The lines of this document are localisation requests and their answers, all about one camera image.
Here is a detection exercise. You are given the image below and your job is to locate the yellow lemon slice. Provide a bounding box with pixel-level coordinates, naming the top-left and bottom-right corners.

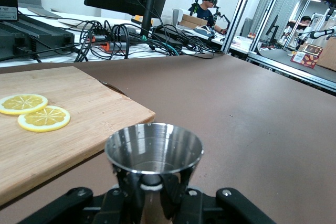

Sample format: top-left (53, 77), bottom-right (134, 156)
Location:
top-left (17, 105), bottom-right (71, 133)
top-left (0, 93), bottom-right (49, 116)

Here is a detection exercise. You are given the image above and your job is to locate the black monitor stand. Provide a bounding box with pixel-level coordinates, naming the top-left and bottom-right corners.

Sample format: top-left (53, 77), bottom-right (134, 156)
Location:
top-left (140, 0), bottom-right (161, 40)

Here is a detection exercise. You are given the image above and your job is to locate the small cardboard box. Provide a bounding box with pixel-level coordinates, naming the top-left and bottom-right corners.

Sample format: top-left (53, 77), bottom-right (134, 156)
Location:
top-left (181, 14), bottom-right (208, 30)

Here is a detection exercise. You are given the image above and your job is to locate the person wearing headset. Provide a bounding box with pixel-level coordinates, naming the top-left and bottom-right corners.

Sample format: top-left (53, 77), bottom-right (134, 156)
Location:
top-left (187, 0), bottom-right (229, 35)

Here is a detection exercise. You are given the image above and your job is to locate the large cardboard box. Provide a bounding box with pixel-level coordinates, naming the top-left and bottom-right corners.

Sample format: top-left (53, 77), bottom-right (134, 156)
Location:
top-left (316, 36), bottom-right (336, 72)

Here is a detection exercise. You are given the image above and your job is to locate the thin background monitor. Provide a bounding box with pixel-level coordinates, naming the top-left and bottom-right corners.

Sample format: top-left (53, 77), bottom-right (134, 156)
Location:
top-left (265, 14), bottom-right (280, 44)

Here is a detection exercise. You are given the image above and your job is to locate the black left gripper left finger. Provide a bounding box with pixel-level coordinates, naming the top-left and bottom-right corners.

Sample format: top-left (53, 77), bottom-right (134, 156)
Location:
top-left (17, 168), bottom-right (144, 224)

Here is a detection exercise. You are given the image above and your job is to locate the red snack box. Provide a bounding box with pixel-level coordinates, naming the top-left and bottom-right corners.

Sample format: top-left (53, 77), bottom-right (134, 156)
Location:
top-left (290, 44), bottom-right (324, 69)

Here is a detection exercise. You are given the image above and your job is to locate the wooden cutting board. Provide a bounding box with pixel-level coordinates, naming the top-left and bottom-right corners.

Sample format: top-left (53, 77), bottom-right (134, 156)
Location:
top-left (0, 66), bottom-right (156, 206)

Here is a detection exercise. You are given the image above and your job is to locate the large black controller box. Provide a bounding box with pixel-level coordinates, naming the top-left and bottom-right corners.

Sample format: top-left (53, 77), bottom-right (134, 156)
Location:
top-left (0, 14), bottom-right (76, 62)

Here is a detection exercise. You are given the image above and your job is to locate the steel jigger measuring cup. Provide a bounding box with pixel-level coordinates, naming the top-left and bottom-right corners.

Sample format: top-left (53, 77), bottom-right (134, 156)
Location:
top-left (104, 122), bottom-right (204, 224)

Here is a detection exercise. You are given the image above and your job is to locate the person with glasses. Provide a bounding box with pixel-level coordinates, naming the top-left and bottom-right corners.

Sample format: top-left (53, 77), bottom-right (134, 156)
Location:
top-left (286, 15), bottom-right (313, 49)

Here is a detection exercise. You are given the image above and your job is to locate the small black labelled box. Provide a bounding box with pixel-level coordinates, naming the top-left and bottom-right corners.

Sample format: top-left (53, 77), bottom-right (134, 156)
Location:
top-left (0, 0), bottom-right (19, 22)

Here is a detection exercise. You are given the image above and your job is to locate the aluminium frame post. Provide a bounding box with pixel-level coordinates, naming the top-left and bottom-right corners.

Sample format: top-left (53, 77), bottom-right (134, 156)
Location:
top-left (220, 0), bottom-right (256, 57)

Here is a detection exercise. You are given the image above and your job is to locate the teal cable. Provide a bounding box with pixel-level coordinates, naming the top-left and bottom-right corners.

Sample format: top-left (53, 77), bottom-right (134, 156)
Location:
top-left (141, 36), bottom-right (181, 57)

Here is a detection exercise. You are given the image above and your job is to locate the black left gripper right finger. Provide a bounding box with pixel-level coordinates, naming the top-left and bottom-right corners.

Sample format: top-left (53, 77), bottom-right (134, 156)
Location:
top-left (167, 166), bottom-right (276, 224)

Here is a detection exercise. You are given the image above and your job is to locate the black power adapter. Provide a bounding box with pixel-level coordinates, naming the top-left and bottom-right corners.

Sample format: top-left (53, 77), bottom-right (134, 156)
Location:
top-left (152, 24), bottom-right (185, 49)

